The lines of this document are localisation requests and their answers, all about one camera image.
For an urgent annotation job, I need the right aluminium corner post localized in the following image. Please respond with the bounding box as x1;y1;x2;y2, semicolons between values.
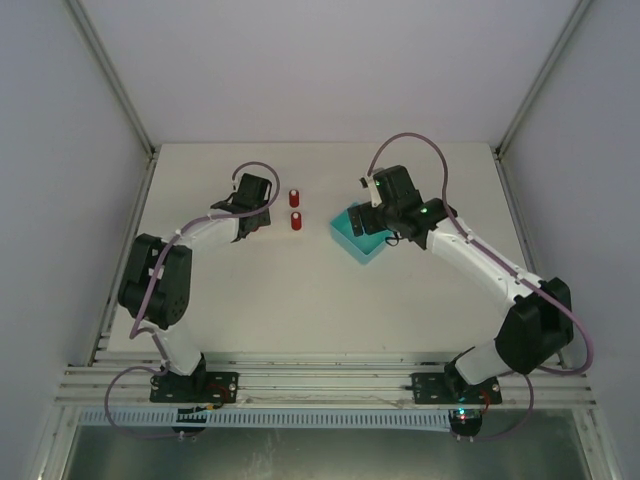
494;0;592;161

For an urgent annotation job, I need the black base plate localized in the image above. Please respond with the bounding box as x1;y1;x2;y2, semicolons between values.
149;371;239;404
404;372;503;405

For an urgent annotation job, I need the large red spring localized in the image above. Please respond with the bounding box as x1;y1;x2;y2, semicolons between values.
288;189;301;209
290;211;303;231

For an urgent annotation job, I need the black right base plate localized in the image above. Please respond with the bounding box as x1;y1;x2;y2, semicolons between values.
404;372;503;405

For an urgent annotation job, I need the white peg fixture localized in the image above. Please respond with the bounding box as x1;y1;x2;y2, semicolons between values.
247;196;304;243

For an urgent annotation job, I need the aluminium corner post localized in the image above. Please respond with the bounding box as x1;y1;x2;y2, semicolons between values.
494;0;592;161
63;0;156;160

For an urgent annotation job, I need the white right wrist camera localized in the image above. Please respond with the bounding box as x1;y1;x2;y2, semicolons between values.
359;175;382;208

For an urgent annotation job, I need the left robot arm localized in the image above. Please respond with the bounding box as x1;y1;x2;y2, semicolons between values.
118;173;281;377

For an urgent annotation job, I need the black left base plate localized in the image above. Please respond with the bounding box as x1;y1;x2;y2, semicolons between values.
149;371;239;404

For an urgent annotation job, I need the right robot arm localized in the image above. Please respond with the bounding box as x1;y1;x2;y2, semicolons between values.
348;165;574;400

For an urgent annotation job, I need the slotted cable duct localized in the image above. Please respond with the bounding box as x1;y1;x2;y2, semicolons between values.
79;407;450;433

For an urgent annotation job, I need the teal plastic bin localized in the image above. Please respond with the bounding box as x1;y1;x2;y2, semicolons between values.
329;210;391;265

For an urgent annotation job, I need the left aluminium corner post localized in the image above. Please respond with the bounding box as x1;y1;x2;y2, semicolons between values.
63;0;156;160

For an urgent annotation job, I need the aluminium mounting rail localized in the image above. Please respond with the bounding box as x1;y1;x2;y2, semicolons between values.
54;350;596;409

